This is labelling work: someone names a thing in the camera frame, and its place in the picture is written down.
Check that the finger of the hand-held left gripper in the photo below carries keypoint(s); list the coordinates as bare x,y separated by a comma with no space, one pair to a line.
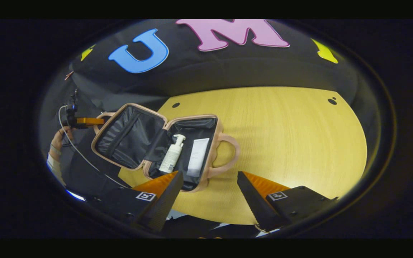
90,121

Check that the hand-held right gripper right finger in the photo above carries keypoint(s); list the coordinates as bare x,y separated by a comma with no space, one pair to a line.
255,204

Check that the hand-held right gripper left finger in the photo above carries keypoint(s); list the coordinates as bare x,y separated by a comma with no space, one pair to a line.
163,206

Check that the pink hard-shell suitcase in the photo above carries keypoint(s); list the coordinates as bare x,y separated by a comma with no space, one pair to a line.
131,139

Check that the white pump bottle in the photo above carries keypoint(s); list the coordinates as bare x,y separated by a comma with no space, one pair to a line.
170,157

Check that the white skin care tube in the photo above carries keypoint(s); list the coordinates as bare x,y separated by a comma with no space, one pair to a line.
197,157

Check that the copper cloth clip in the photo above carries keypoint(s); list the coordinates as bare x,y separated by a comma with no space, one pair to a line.
69,75

